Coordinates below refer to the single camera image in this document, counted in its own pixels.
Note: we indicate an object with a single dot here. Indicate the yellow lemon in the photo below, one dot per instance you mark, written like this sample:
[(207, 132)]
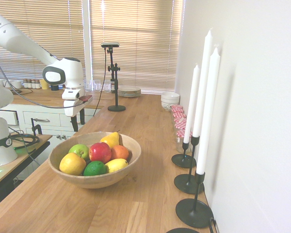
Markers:
[(117, 165)]

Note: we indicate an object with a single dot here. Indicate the tallest white taper candle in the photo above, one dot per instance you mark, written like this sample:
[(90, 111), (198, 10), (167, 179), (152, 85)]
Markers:
[(203, 80)]

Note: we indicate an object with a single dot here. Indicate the green lime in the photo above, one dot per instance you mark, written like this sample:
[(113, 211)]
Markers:
[(95, 169)]

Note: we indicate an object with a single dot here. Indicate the short white taper candle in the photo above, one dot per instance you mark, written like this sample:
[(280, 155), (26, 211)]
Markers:
[(192, 102)]

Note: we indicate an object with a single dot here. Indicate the beige window blind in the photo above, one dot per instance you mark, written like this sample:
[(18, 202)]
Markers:
[(38, 29), (135, 36)]

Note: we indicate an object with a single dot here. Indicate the white cup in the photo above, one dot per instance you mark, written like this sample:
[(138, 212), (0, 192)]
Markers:
[(15, 84), (0, 82)]

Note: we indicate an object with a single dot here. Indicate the small spice jar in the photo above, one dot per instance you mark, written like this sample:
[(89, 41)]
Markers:
[(25, 83), (29, 83), (37, 84), (33, 84)]

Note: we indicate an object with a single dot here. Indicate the yellow apple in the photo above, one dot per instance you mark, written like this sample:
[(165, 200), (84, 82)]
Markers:
[(72, 164)]

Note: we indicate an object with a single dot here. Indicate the yellow pear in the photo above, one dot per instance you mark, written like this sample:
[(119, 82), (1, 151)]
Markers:
[(110, 140)]

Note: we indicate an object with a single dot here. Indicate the wooden fruit bowl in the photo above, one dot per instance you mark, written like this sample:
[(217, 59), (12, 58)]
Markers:
[(99, 180)]

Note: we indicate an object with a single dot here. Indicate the grey stereo camera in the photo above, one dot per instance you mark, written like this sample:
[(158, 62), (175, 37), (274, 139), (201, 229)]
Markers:
[(110, 44)]

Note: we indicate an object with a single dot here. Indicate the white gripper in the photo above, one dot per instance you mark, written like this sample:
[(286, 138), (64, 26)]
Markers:
[(71, 104)]

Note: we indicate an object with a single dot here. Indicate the black candle holder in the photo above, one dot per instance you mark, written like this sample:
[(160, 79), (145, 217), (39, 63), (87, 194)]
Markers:
[(182, 231), (192, 214), (181, 161), (188, 186)]

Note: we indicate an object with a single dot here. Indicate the black camera stand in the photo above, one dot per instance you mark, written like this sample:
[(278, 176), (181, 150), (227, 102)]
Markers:
[(116, 108)]

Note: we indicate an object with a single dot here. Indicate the wooden robot table black frame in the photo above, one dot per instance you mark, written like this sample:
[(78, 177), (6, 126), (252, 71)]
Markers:
[(21, 157)]

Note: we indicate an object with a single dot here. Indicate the clear drinking glass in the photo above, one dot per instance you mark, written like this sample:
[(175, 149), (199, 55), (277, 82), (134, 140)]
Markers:
[(97, 85), (107, 87), (88, 85)]

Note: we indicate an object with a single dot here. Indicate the stack of white plates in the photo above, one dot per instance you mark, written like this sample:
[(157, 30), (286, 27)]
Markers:
[(129, 92)]

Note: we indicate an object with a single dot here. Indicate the glass jar red gingham lid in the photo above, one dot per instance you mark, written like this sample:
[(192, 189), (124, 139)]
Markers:
[(177, 108), (183, 143), (178, 114), (179, 121), (180, 126)]

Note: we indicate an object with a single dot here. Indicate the green apple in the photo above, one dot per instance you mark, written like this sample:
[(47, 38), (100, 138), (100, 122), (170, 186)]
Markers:
[(78, 151)]

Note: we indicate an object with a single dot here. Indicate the medium white taper candle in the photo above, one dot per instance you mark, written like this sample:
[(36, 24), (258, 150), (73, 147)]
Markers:
[(208, 109)]

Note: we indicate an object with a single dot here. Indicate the white cabinet with drawers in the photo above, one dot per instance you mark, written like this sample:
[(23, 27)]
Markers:
[(51, 119)]

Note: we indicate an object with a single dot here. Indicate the red apple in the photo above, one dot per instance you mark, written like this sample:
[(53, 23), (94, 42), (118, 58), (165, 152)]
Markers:
[(100, 153)]

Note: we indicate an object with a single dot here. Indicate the black clamp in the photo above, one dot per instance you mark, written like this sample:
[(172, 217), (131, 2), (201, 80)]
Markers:
[(35, 128)]

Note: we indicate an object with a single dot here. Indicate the yellow mug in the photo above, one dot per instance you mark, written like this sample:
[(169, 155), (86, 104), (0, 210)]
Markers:
[(44, 84)]

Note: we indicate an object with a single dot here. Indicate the stack of white bowls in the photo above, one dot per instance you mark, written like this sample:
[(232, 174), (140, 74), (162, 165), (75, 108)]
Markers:
[(169, 99)]

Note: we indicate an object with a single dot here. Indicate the orange fruit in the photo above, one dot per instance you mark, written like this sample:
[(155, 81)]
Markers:
[(120, 153)]

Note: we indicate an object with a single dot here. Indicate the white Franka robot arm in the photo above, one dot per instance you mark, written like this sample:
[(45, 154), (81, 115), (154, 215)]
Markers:
[(14, 41)]

